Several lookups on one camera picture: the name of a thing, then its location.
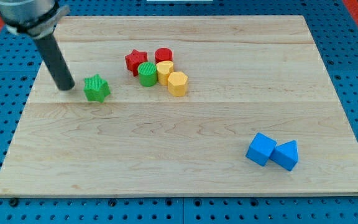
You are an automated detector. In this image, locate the green star block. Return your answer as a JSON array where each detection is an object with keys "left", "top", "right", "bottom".
[{"left": 83, "top": 74, "right": 111, "bottom": 103}]

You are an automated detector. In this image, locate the red star block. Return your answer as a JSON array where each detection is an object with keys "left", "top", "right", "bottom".
[{"left": 125, "top": 49, "right": 148, "bottom": 77}]

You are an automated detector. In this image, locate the blue triangle block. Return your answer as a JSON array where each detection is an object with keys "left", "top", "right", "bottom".
[{"left": 270, "top": 140, "right": 298, "bottom": 171}]

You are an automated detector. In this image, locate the yellow hexagon block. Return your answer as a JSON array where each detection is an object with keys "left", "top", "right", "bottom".
[{"left": 168, "top": 72, "right": 188, "bottom": 97}]

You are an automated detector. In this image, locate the yellow heart block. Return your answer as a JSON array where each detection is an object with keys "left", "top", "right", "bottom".
[{"left": 156, "top": 60, "right": 174, "bottom": 86}]

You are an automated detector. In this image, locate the green cylinder block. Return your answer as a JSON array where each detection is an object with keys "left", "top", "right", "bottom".
[{"left": 137, "top": 62, "right": 157, "bottom": 87}]

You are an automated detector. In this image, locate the red cylinder block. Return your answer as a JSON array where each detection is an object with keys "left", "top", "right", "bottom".
[{"left": 154, "top": 47, "right": 173, "bottom": 63}]

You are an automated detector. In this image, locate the wooden board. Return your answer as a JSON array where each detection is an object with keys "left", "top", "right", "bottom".
[{"left": 0, "top": 16, "right": 358, "bottom": 198}]

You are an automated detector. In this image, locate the blue cube block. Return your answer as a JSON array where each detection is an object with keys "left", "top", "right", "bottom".
[{"left": 246, "top": 133, "right": 277, "bottom": 166}]

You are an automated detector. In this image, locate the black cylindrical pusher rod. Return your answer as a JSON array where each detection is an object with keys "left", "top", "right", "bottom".
[{"left": 34, "top": 34, "right": 75, "bottom": 91}]

